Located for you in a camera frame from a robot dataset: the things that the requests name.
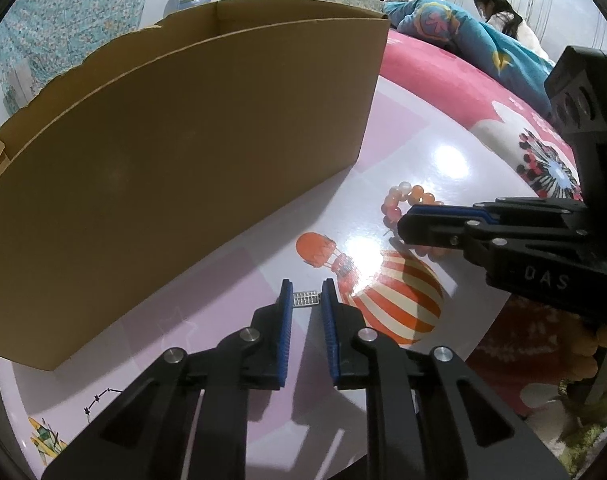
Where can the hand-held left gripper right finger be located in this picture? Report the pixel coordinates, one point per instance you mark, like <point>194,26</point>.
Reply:
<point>330,340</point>

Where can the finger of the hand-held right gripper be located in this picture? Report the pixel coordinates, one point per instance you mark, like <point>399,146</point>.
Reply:
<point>428,234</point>
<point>443,211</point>

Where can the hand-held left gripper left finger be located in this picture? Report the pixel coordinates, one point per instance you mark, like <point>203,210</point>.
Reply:
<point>285,340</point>

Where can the small sparkly metal clip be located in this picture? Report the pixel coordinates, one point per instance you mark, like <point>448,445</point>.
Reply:
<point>305,299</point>

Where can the brown cardboard box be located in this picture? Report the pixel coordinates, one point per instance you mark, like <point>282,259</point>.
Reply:
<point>158,185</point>

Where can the person's right forearm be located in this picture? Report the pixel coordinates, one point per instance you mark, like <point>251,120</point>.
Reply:
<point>583,360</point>

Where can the pink printed bed sheet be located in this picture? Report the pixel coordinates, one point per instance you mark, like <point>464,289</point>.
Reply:
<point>433,85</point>

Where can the blue printed blanket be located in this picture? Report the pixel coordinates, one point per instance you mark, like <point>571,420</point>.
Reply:
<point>483,45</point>

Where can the teal patterned hanging cloth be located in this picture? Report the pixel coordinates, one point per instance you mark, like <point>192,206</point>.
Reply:
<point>58,25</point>

